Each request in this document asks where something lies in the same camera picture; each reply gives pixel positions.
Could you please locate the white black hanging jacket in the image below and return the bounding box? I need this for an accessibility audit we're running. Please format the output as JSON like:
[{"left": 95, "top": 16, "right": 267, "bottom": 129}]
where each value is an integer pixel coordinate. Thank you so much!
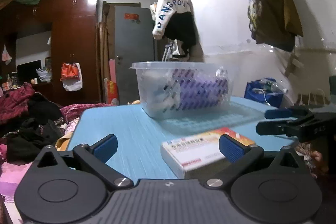
[{"left": 150, "top": 0, "right": 197, "bottom": 59}]

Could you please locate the blue shopping bag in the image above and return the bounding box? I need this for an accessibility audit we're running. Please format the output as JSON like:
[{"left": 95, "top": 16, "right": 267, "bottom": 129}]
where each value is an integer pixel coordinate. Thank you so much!
[{"left": 244, "top": 78, "right": 288, "bottom": 107}]

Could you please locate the translucent plastic laundry basket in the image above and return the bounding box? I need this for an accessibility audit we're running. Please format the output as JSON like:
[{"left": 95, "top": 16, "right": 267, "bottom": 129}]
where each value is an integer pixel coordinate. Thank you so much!
[{"left": 129, "top": 61, "right": 238, "bottom": 120}]

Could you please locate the orange white hanging bag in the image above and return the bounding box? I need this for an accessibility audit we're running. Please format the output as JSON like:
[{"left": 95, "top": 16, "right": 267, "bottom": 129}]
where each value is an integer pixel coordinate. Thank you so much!
[{"left": 60, "top": 63, "right": 83, "bottom": 92}]

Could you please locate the dark red wooden wardrobe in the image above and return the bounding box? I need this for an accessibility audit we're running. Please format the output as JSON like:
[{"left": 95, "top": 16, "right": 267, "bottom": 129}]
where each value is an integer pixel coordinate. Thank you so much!
[{"left": 1, "top": 0, "right": 101, "bottom": 106}]

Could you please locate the white red medicine box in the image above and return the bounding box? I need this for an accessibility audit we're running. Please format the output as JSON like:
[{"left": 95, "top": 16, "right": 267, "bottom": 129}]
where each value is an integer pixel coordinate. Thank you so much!
[{"left": 161, "top": 127, "right": 255, "bottom": 181}]

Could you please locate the grey metal door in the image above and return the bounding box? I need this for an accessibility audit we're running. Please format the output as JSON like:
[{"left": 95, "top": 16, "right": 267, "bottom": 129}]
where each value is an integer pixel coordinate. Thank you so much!
[{"left": 114, "top": 6, "right": 154, "bottom": 105}]

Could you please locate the dark red plaid blanket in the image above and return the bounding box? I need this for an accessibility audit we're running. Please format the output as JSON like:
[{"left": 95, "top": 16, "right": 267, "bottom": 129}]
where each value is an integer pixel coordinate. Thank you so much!
[{"left": 0, "top": 83, "right": 35, "bottom": 124}]

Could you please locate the brown hanging tote bag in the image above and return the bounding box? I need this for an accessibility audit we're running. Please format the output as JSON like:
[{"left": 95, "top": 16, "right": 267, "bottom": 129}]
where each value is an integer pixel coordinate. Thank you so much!
[{"left": 249, "top": 0, "right": 303, "bottom": 52}]

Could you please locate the purple package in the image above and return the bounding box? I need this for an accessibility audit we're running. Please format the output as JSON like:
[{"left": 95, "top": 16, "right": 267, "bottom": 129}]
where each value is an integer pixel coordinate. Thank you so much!
[{"left": 172, "top": 68, "right": 229, "bottom": 111}]

